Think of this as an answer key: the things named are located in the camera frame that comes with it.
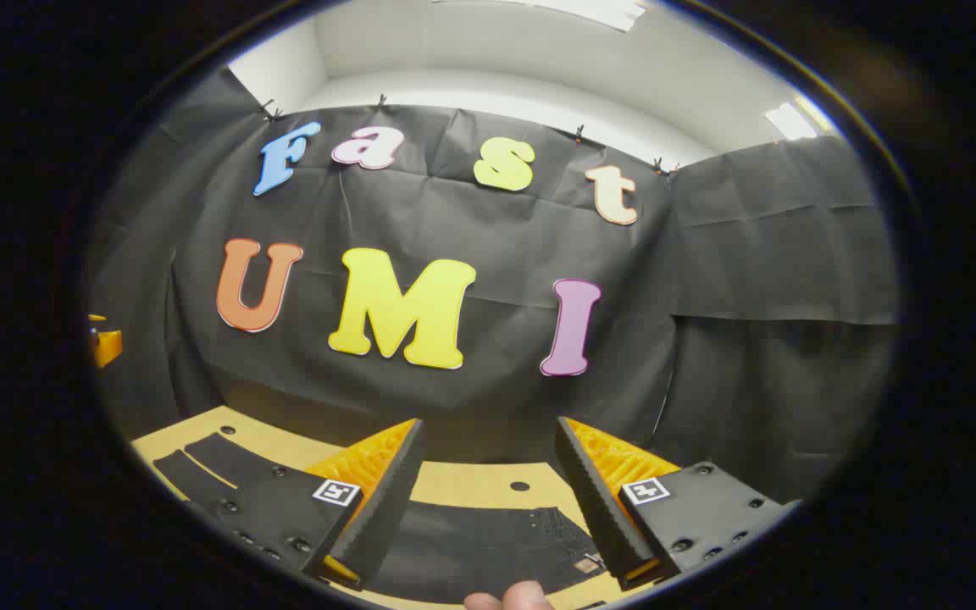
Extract black jeans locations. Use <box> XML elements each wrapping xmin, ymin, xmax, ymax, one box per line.
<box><xmin>153</xmin><ymin>432</ymin><xmax>616</xmax><ymax>604</ymax></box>

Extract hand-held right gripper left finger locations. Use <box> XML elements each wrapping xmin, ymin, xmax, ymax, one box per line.
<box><xmin>190</xmin><ymin>417</ymin><xmax>429</xmax><ymax>591</ymax></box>

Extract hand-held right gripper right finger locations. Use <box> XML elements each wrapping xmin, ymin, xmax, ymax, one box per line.
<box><xmin>554</xmin><ymin>415</ymin><xmax>802</xmax><ymax>591</ymax></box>

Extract ceiling light panel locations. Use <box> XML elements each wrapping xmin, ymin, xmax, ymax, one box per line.
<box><xmin>764</xmin><ymin>96</ymin><xmax>835</xmax><ymax>141</ymax></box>

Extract black backdrop cloth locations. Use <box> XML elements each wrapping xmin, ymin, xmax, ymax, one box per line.
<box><xmin>86</xmin><ymin>68</ymin><xmax>902</xmax><ymax>505</ymax></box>

